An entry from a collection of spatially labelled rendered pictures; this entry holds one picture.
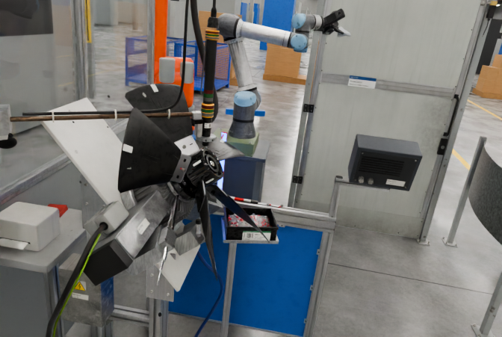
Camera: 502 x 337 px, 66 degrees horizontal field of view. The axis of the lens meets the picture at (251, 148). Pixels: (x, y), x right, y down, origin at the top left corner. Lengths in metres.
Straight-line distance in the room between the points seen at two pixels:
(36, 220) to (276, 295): 1.19
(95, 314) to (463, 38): 2.84
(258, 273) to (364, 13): 1.99
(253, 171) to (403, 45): 1.62
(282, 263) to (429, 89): 1.86
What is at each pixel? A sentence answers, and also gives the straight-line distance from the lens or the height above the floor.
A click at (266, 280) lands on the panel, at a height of 0.44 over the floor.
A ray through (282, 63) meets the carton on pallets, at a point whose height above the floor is 0.48.
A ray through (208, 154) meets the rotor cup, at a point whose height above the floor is 1.24.
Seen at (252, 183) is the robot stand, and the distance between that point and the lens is 2.04.
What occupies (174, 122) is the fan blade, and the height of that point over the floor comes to 1.33.
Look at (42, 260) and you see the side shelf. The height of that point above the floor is 0.86.
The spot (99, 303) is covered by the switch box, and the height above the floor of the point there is 0.73.
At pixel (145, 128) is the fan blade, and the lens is 1.08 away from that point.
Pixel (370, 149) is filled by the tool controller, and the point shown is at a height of 1.23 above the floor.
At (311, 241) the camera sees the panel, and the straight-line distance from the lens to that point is 1.90.
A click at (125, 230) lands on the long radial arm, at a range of 1.07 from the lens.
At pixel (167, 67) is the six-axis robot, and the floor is 0.93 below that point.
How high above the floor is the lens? 1.71
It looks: 20 degrees down
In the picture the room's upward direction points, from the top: 6 degrees clockwise
